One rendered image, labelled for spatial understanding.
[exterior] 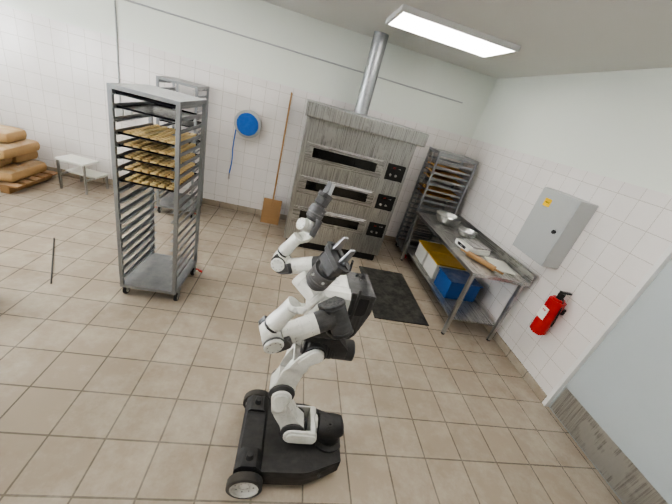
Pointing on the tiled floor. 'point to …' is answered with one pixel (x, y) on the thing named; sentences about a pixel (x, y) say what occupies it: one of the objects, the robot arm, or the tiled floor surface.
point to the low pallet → (25, 182)
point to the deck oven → (350, 176)
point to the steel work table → (464, 311)
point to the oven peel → (274, 191)
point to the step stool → (80, 169)
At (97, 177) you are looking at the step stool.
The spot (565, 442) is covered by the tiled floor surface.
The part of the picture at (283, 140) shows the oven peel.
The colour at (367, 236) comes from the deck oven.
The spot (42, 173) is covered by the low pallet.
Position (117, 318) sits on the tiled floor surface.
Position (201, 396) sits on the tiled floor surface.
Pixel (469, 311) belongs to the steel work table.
